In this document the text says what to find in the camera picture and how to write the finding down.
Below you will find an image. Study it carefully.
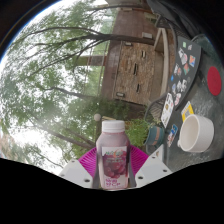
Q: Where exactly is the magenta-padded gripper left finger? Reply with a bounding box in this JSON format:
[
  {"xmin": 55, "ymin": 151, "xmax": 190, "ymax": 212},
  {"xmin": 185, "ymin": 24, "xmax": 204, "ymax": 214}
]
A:
[{"xmin": 59, "ymin": 146, "xmax": 101, "ymax": 189}]

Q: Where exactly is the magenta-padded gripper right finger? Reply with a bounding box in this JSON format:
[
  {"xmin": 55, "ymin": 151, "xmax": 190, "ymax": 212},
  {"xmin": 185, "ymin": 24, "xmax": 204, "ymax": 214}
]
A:
[{"xmin": 128, "ymin": 144, "xmax": 173, "ymax": 188}]

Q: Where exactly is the purple drink bottle white cap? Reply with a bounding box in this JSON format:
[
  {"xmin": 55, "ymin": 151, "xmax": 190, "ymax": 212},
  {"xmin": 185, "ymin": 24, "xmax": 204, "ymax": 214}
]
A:
[{"xmin": 95, "ymin": 119, "xmax": 131, "ymax": 191}]

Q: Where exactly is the green plant in blue pot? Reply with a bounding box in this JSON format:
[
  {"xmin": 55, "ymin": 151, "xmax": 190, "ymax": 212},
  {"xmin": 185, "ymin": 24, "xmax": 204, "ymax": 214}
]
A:
[{"xmin": 124, "ymin": 118, "xmax": 166, "ymax": 148}]

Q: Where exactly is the leaning grey-trunked tree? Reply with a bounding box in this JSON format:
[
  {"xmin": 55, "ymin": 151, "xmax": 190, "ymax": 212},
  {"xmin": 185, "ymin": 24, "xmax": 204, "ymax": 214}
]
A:
[{"xmin": 0, "ymin": 109, "xmax": 98, "ymax": 168}]

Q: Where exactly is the blue card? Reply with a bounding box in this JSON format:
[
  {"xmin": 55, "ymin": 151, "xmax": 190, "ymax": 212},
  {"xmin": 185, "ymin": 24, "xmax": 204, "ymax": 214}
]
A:
[{"xmin": 167, "ymin": 123, "xmax": 179, "ymax": 148}]

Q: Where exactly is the white mug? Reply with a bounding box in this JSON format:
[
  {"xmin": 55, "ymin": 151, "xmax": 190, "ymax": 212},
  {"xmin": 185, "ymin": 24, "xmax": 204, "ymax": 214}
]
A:
[{"xmin": 176, "ymin": 114, "xmax": 215, "ymax": 154}]

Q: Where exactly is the white printed booklet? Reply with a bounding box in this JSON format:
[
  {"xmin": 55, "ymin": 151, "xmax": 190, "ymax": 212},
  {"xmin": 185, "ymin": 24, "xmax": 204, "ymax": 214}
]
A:
[{"xmin": 160, "ymin": 93, "xmax": 175, "ymax": 128}]

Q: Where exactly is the yellow card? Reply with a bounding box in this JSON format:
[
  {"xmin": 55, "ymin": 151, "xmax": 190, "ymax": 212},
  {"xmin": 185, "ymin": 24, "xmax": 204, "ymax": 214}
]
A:
[{"xmin": 180, "ymin": 101, "xmax": 195, "ymax": 123}]

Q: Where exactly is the black laptop with stickers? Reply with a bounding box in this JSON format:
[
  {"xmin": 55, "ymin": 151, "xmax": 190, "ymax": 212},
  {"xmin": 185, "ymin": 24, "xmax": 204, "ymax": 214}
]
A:
[{"xmin": 166, "ymin": 35, "xmax": 203, "ymax": 118}]

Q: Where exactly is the flat round red coaster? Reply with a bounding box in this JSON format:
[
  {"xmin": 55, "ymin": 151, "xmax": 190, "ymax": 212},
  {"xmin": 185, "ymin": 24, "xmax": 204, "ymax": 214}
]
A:
[{"xmin": 206, "ymin": 65, "xmax": 223, "ymax": 97}]

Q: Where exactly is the large dark-trunked tree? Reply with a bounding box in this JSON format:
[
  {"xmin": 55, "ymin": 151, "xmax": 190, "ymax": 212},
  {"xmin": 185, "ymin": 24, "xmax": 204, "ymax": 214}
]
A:
[{"xmin": 13, "ymin": 6, "xmax": 156, "ymax": 88}]

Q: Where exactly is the brown lamp post white globe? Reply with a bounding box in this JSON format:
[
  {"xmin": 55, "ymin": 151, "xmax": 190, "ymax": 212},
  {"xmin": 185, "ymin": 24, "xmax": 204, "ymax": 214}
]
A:
[{"xmin": 93, "ymin": 113, "xmax": 116, "ymax": 123}]

